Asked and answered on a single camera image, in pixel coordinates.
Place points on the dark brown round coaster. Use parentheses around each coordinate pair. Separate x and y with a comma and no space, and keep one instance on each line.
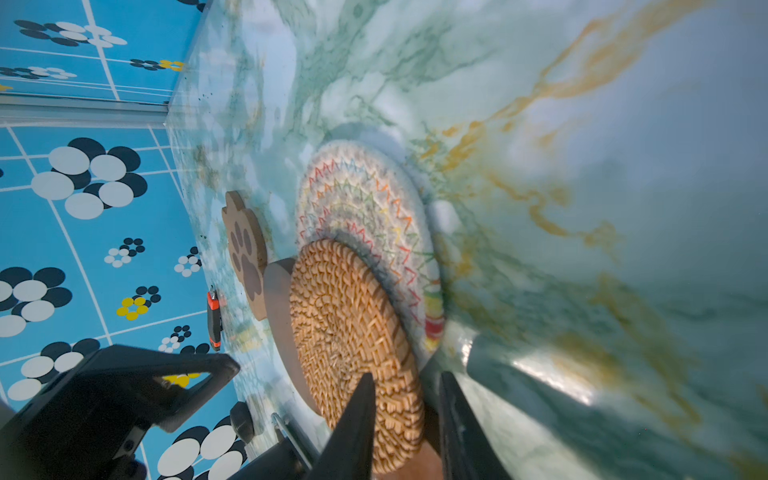
(277,288)

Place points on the paw shaped cork coaster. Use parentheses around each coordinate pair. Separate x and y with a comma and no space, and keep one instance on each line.
(247,251)

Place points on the scratched brown round coaster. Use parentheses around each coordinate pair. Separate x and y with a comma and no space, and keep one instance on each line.
(427,464)

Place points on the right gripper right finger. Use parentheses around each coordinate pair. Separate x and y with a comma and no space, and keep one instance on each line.
(465,450)

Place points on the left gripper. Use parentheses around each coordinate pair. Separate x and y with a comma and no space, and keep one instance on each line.
(89,422)

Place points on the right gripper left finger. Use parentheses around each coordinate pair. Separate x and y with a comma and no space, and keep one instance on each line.
(349,451)

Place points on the woven rattan coaster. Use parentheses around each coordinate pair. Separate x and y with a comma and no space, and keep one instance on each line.
(344,326)

